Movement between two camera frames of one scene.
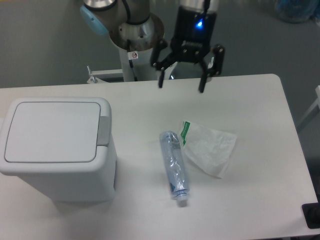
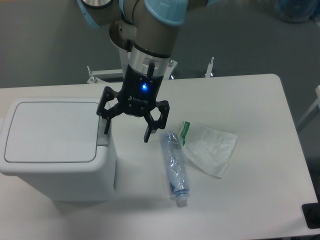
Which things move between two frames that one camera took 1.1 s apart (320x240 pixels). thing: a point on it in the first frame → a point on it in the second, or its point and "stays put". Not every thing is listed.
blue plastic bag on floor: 297,11 stays put
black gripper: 190,42 → 139,94
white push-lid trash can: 61,146 stays put
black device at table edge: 311,214 stays put
